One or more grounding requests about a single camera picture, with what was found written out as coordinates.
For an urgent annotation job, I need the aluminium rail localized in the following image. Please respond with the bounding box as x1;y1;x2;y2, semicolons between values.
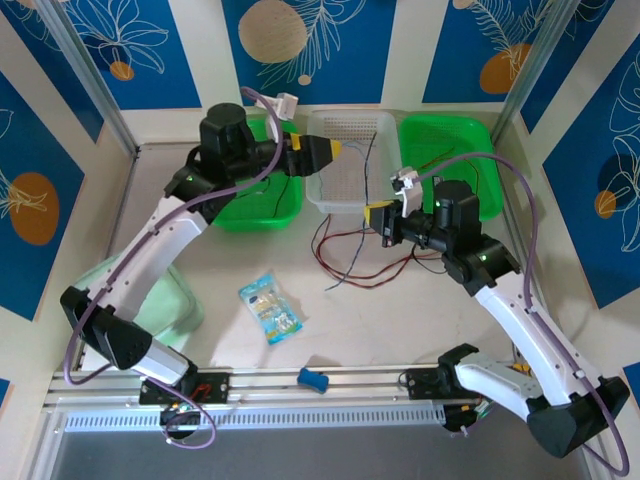
42;367;594;409

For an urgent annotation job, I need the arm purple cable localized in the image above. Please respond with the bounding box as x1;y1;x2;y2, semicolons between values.
413;152;630;475
63;85;285;452

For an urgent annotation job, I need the aluminium post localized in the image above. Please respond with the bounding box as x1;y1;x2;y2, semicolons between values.
37;0;140;157
492;0;584;147

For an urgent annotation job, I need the blue clip on rail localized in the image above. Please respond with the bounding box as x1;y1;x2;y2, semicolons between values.
296;367;329;394

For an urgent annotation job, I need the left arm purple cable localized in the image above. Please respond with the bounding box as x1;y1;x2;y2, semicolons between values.
63;85;285;452

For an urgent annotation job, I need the thin blue cable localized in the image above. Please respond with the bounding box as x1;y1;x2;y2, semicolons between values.
324;139;369;292

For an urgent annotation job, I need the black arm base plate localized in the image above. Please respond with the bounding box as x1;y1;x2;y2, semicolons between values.
404;367;454;401
138;372;231;406

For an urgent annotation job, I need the thin red cable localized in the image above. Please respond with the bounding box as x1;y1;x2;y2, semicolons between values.
311;219;447;290
418;146;482;201

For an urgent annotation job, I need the mint green container lid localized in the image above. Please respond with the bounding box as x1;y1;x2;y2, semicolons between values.
79;254;206;346

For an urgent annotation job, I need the white slotted cable duct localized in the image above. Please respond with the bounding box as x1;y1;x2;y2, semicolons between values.
63;405;446;432

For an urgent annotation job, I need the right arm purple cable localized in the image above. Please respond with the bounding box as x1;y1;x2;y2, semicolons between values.
413;152;630;475

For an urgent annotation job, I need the thin black cable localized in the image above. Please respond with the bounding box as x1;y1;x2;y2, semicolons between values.
238;177;292;221

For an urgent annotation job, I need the white plastic basket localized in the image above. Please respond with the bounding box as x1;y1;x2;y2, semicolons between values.
305;110;405;215

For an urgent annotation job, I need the wire bundle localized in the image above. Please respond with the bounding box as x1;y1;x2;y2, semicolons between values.
319;130;449;281

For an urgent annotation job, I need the green plastic basket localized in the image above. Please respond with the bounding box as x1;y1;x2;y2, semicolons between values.
398;114;504;224
209;115;304;232

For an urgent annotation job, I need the blue snack packet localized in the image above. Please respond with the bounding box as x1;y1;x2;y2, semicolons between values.
237;272;305;346

